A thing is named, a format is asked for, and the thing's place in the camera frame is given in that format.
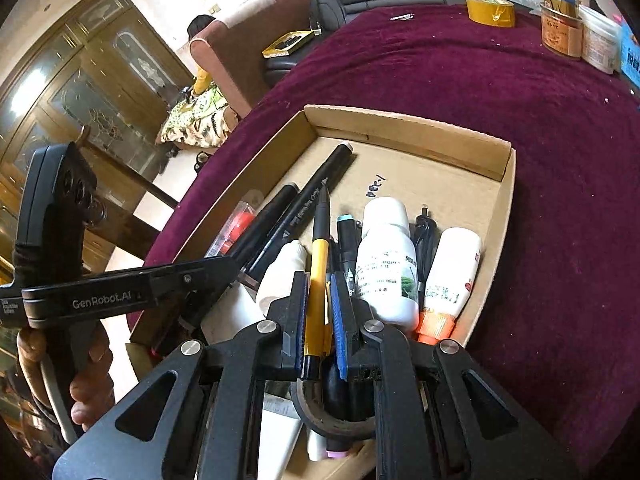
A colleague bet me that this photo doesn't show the white plastic tub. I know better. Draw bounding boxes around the white plastic tub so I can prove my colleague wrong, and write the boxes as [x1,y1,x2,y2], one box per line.
[579,7,624,75]

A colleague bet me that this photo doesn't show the white glue bottle orange cap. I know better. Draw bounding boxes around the white glue bottle orange cap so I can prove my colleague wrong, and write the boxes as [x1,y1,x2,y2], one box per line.
[416,227,485,345]

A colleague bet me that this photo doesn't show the person's left hand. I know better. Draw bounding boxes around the person's left hand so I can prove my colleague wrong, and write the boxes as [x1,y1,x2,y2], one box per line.
[17,322,116,432]

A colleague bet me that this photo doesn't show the white bottle green label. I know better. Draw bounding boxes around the white bottle green label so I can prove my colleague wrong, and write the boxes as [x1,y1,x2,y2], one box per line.
[355,197,420,327]

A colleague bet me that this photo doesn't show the clear jar brown label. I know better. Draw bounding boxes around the clear jar brown label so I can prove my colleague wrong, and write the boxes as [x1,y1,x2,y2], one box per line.
[539,0,584,61]

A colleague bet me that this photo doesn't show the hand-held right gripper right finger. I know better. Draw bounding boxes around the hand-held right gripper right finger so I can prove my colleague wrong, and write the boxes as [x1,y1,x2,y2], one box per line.
[331,271,581,480]

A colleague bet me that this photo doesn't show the black marker teal cap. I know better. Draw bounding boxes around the black marker teal cap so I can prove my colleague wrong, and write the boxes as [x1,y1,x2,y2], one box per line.
[336,214,362,302]

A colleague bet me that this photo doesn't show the small white bottle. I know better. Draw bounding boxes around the small white bottle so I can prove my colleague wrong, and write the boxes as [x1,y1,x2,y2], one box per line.
[256,241,307,312]

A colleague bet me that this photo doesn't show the gold picture frame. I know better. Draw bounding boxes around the gold picture frame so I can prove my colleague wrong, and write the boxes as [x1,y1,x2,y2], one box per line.
[262,30,314,59]

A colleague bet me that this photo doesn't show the shallow cardboard box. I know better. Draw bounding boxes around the shallow cardboard box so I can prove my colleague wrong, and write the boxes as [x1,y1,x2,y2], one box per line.
[127,105,517,480]

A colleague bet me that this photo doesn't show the yellow black pen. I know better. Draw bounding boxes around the yellow black pen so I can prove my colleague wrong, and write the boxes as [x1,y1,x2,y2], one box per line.
[300,182,334,381]

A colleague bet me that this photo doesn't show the wooden glass-door cabinet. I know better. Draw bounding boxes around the wooden glass-door cabinet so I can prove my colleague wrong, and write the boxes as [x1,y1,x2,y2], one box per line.
[0,0,195,281]

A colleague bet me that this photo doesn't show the orange item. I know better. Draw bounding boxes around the orange item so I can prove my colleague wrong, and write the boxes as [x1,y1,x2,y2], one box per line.
[205,201,264,259]

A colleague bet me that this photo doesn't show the purple tablecloth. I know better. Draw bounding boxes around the purple tablecloth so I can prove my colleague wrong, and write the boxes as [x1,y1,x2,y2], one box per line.
[127,2,640,480]

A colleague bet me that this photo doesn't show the wooden chair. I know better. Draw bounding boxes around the wooden chair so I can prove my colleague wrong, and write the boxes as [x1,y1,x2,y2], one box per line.
[75,127,180,261]

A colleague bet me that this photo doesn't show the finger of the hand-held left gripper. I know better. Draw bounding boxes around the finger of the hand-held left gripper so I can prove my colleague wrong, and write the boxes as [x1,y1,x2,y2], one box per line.
[135,256,238,307]

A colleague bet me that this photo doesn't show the yellow tape roll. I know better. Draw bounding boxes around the yellow tape roll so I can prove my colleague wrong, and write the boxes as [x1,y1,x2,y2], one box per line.
[465,0,516,29]

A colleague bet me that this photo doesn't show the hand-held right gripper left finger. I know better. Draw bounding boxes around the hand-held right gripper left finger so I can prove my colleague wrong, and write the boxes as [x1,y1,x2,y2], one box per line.
[52,270,307,480]

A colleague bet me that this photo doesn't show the clear jar blue label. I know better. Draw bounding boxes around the clear jar blue label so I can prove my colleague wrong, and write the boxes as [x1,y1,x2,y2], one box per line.
[619,20,640,92]

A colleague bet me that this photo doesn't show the long black marker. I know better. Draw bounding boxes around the long black marker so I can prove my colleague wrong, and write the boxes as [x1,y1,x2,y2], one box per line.
[240,144,354,282]

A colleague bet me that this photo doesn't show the black tape roll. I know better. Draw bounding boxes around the black tape roll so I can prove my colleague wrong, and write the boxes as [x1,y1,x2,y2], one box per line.
[290,377,377,442]

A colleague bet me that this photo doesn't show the thin black pen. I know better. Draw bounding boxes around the thin black pen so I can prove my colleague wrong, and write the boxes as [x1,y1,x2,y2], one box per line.
[412,205,441,287]

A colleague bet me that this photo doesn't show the brown armchair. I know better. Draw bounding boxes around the brown armchair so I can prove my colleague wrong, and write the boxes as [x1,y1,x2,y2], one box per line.
[189,0,314,119]

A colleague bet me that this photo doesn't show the floral cloth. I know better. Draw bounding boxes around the floral cloth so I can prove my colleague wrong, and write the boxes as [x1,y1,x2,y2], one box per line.
[157,85,236,154]

